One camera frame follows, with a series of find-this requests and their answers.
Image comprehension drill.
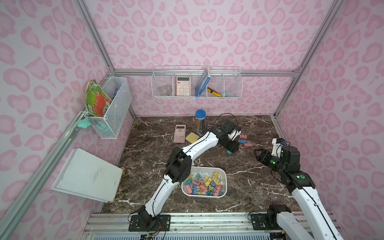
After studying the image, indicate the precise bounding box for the white storage tray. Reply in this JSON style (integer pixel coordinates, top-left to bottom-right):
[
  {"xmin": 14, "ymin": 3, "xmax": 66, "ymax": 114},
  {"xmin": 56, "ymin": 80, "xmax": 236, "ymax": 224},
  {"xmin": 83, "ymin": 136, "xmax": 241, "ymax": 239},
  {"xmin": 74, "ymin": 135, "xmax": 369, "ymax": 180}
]
[{"xmin": 182, "ymin": 167, "xmax": 228, "ymax": 199}]

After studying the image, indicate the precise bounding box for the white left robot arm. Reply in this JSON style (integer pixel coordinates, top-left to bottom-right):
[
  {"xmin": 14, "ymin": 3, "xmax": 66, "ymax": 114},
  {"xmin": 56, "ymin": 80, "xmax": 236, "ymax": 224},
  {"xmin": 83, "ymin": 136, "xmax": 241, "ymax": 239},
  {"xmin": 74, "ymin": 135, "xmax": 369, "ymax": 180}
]
[{"xmin": 138, "ymin": 120, "xmax": 241, "ymax": 231}]

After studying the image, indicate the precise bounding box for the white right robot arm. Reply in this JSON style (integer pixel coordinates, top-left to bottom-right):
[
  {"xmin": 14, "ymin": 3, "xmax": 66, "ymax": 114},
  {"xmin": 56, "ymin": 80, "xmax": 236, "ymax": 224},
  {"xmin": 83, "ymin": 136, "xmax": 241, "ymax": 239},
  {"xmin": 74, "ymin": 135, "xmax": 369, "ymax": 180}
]
[{"xmin": 254, "ymin": 144, "xmax": 343, "ymax": 240}]

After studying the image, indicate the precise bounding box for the blue lid pencil tube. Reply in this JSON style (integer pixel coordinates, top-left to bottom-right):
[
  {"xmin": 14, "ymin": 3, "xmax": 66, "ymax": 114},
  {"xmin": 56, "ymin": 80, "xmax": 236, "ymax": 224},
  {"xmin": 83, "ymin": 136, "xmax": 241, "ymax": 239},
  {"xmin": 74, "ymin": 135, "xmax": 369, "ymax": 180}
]
[{"xmin": 195, "ymin": 110, "xmax": 206, "ymax": 137}]

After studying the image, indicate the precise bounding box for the yellow sticky note pad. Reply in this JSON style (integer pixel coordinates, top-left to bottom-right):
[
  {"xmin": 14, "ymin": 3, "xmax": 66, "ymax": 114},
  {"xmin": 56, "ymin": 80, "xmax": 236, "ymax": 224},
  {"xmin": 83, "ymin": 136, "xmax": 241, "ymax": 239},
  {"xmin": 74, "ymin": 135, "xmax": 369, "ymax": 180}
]
[{"xmin": 186, "ymin": 133, "xmax": 200, "ymax": 144}]

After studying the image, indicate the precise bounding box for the yellow utility knife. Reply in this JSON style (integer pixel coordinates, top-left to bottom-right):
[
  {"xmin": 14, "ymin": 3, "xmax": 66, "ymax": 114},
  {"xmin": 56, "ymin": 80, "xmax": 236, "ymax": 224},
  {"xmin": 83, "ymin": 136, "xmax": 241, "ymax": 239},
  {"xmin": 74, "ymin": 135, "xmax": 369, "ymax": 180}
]
[{"xmin": 207, "ymin": 88, "xmax": 222, "ymax": 98}]

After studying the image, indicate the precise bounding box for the pink calculator on table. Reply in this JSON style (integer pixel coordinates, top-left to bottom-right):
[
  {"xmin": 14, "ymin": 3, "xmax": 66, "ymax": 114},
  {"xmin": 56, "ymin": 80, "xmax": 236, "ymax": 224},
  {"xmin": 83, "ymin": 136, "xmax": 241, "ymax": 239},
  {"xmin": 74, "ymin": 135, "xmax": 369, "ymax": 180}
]
[{"xmin": 173, "ymin": 125, "xmax": 187, "ymax": 144}]

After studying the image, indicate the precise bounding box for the blue book in shelf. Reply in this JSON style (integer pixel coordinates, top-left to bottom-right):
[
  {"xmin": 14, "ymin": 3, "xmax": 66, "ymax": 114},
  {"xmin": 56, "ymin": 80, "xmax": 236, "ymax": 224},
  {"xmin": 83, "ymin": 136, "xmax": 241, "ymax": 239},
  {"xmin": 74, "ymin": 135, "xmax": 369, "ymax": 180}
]
[{"xmin": 195, "ymin": 67, "xmax": 211, "ymax": 99}]

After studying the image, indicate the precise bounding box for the white calculator in shelf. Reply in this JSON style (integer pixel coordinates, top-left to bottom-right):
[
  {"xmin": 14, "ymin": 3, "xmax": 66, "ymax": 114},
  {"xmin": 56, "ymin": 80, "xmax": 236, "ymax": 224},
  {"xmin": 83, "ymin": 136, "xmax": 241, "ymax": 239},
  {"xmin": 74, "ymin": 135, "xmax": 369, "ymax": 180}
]
[{"xmin": 176, "ymin": 76, "xmax": 191, "ymax": 97}]

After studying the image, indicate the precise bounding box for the green snack bag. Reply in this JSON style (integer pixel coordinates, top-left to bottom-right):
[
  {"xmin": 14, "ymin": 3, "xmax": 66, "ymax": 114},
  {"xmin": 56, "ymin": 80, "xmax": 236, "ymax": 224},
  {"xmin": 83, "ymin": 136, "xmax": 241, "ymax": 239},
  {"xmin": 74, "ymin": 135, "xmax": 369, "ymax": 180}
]
[{"xmin": 85, "ymin": 80, "xmax": 112, "ymax": 117}]

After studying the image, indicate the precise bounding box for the white paper board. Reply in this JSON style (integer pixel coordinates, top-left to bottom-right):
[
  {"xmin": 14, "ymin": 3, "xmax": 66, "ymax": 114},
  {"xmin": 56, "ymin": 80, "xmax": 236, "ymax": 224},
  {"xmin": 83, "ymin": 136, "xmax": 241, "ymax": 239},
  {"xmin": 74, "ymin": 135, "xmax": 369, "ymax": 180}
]
[{"xmin": 51, "ymin": 148, "xmax": 124, "ymax": 203}]

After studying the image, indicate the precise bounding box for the white wire wall shelf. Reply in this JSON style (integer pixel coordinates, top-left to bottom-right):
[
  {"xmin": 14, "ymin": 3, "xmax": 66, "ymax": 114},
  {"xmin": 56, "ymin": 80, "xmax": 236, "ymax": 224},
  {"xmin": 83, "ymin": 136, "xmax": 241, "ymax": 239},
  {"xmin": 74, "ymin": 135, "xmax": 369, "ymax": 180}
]
[{"xmin": 151, "ymin": 66, "xmax": 243, "ymax": 100}]

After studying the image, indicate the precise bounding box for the white mesh wall basket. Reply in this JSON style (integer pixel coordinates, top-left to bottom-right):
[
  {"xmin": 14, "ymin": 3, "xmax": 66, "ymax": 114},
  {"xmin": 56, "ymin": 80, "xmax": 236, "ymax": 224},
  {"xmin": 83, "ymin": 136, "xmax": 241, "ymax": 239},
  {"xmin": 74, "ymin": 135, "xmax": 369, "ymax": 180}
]
[{"xmin": 88, "ymin": 77, "xmax": 133, "ymax": 139}]

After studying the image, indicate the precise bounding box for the mint green wall hook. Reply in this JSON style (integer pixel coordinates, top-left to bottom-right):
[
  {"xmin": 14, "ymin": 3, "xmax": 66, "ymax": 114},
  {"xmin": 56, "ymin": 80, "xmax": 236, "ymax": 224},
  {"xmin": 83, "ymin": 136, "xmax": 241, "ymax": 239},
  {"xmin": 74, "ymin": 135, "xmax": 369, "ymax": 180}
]
[{"xmin": 77, "ymin": 117, "xmax": 92, "ymax": 129}]

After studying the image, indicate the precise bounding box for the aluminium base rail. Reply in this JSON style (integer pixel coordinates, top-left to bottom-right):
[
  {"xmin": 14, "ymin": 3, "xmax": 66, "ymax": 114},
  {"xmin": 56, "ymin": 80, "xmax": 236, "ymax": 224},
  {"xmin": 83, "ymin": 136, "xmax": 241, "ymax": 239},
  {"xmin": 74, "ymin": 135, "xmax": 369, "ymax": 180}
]
[{"xmin": 83, "ymin": 212, "xmax": 281, "ymax": 237}]

